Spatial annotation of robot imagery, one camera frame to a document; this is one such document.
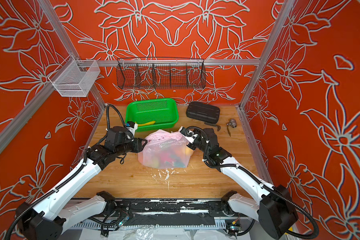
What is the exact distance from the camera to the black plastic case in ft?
3.51

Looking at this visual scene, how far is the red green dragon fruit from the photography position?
2.66ft

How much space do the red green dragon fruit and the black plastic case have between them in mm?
355
